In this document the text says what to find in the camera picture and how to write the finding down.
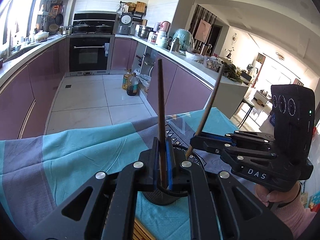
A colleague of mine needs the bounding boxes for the black mesh pen cup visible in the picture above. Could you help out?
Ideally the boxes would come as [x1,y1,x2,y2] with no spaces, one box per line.
[143,151,206,206]

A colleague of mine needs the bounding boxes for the bamboo chopstick red end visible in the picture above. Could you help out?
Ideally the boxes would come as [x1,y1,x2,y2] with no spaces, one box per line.
[132,218,156,240]

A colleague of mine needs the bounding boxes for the white rice cooker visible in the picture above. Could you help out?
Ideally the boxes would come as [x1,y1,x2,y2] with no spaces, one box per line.
[117,12,133,35]

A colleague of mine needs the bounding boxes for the teal and purple tablecloth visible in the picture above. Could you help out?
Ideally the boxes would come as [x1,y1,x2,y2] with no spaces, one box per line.
[1,108,238,239]

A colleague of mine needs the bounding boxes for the pink sleeve right forearm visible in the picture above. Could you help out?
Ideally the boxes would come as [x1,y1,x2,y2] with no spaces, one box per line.
[273,197,317,239]

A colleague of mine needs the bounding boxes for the mint green appliance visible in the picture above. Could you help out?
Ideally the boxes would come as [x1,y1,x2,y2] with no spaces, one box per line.
[173,29,195,52]

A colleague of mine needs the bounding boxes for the black built-in oven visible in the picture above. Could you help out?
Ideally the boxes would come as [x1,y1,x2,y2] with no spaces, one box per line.
[69,34,114,76]

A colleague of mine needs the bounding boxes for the yellow cooking oil bottle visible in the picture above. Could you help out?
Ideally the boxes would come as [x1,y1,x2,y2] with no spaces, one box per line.
[122,69,131,90]

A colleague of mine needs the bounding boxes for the black range hood stove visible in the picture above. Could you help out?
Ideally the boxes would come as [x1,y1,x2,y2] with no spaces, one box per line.
[72,11,118,34]

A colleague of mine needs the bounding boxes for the pink electric kettle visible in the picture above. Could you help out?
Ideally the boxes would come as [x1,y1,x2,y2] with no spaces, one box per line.
[159,21,171,33]

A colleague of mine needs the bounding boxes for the green leafy vegetables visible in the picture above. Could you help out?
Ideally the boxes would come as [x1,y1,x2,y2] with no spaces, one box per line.
[222,61,243,83]

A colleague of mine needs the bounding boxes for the steel stock pot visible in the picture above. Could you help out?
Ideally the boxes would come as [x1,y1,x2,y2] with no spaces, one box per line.
[137,25,153,39]

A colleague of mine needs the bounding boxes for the bamboo chopstick lone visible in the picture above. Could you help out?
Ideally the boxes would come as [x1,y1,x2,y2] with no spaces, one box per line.
[158,59,167,188]

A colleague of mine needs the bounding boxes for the right hand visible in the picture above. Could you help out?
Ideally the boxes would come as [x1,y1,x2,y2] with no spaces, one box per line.
[254,181,300,206]

